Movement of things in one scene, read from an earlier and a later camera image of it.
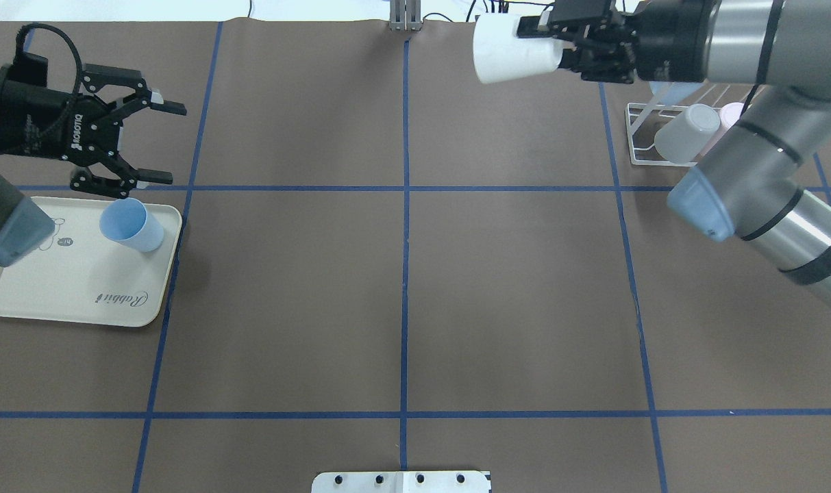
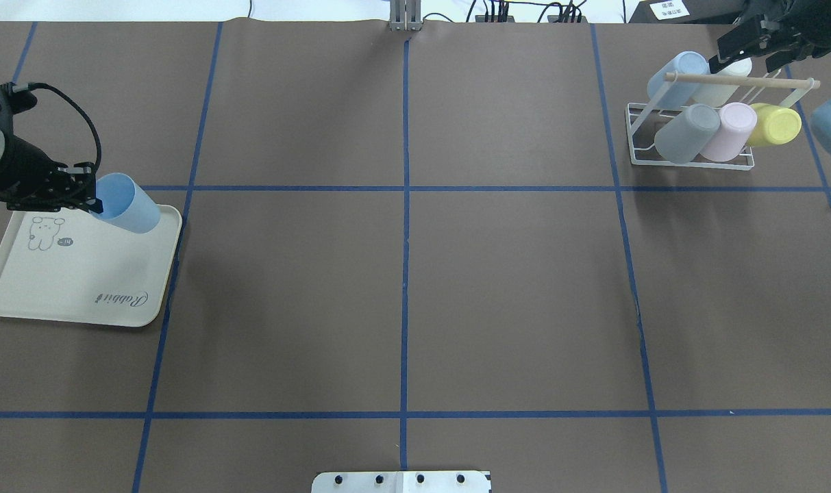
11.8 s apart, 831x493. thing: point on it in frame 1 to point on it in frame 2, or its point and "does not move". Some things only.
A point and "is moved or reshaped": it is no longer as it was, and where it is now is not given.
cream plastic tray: x=81 y=275 does not move
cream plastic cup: x=500 y=55 to x=712 y=95
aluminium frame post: x=405 y=15 does not move
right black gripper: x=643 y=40 to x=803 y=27
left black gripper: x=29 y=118 to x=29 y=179
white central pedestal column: x=401 y=482 does not move
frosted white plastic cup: x=680 y=139 does not move
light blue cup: x=127 y=220 is moved or reshaped
